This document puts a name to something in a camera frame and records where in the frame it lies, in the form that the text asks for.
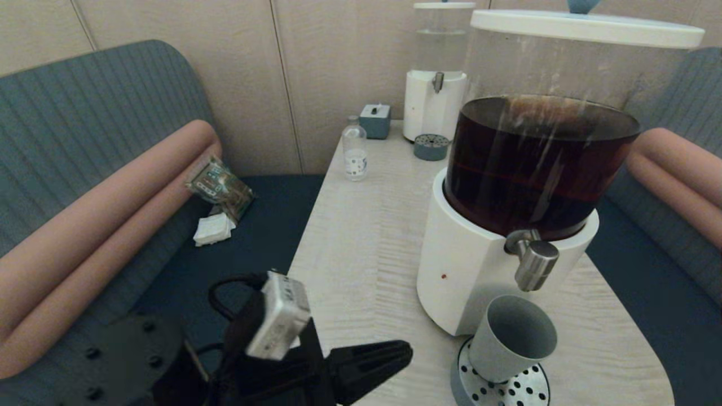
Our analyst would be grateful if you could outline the grey plastic cup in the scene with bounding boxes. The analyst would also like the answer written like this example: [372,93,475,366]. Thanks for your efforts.
[468,294,558,384]

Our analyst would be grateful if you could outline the tea-filled drink dispenser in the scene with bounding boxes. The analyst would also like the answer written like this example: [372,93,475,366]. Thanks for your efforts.
[416,10,706,337]

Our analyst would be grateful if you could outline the grey perforated drip tray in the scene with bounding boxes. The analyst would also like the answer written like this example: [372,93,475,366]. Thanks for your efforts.
[450,337,551,406]
[413,134,450,162]

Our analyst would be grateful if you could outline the navy seat cushion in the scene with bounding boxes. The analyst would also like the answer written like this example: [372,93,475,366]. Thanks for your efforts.
[62,176,327,406]
[584,197,722,406]

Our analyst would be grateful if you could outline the white folded napkins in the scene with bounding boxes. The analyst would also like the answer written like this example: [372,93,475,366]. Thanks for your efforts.
[194,212,237,247]

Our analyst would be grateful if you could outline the clear plastic bottle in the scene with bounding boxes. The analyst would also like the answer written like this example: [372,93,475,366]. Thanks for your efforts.
[342,115,368,182]

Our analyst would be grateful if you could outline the green snack bag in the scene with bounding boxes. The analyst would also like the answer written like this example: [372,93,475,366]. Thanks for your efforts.
[185,156,256,222]

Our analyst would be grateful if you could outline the pink cylindrical bolster cushion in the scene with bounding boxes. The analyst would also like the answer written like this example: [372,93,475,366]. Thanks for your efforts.
[0,144,223,379]
[623,152,722,253]
[631,128,722,208]
[0,119,222,345]

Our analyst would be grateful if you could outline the small grey box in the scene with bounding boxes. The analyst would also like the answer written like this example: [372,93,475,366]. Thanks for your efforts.
[359,104,392,140]

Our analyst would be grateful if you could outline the water-filled drink dispenser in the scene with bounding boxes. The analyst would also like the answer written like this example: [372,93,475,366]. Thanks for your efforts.
[403,2,476,143]

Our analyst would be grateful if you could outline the blue-grey ribbed booth sofa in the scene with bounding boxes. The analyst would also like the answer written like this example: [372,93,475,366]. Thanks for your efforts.
[584,47,722,406]
[0,39,328,406]

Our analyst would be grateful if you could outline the white dispenser lid blue knob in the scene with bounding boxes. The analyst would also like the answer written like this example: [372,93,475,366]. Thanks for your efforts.
[469,0,706,49]
[413,0,476,10]

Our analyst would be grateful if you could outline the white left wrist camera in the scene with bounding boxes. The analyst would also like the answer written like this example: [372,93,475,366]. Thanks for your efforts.
[246,271,312,361]

